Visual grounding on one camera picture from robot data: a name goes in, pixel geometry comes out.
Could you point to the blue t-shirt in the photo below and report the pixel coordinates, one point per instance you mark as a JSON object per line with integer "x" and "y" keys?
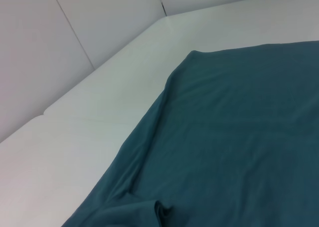
{"x": 224, "y": 137}

